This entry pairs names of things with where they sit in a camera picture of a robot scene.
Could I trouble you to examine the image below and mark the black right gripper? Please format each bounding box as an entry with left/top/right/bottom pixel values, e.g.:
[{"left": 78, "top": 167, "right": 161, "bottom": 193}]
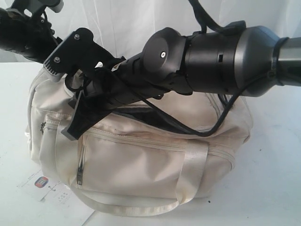
[{"left": 61, "top": 56, "right": 165, "bottom": 141}]

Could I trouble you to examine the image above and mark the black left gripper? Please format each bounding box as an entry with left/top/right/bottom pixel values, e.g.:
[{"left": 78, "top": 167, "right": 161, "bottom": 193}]
[{"left": 0, "top": 8, "right": 63, "bottom": 63}]

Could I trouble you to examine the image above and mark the cream fabric duffel bag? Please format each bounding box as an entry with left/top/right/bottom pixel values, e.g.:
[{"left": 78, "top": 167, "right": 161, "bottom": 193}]
[{"left": 26, "top": 70, "right": 253, "bottom": 217}]

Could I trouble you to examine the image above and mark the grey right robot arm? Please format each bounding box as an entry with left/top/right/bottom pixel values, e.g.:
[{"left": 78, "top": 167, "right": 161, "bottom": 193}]
[{"left": 63, "top": 24, "right": 301, "bottom": 140}]

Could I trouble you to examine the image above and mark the white paper hang tag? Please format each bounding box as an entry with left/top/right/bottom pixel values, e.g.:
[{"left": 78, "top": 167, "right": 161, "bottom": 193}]
[{"left": 17, "top": 170, "right": 65, "bottom": 201}]

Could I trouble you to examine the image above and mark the white backdrop curtain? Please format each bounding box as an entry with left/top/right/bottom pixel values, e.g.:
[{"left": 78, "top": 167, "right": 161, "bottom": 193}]
[{"left": 0, "top": 0, "right": 301, "bottom": 64}]

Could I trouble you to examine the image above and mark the white paper sheet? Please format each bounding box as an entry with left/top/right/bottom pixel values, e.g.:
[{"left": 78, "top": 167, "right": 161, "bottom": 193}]
[{"left": 24, "top": 184, "right": 94, "bottom": 226}]

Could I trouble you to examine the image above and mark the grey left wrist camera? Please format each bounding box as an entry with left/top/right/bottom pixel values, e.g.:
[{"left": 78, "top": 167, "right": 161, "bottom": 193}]
[{"left": 10, "top": 0, "right": 64, "bottom": 14}]

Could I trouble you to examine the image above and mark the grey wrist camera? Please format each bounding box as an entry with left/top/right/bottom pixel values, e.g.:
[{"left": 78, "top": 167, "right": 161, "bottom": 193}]
[
  {"left": 10, "top": 0, "right": 64, "bottom": 14},
  {"left": 43, "top": 28, "right": 114, "bottom": 82}
]

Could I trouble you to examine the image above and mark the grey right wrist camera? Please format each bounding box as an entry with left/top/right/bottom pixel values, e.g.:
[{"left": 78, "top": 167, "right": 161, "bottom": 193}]
[{"left": 43, "top": 28, "right": 114, "bottom": 82}]

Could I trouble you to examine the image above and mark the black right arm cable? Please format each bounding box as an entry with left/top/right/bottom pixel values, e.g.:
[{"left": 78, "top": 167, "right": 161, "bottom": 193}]
[{"left": 141, "top": 0, "right": 273, "bottom": 137}]

